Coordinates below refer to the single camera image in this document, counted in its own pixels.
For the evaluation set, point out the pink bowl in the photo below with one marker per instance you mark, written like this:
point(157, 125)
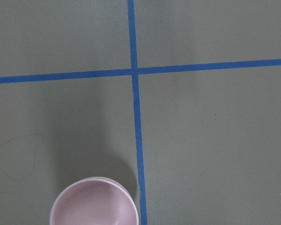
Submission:
point(94, 201)

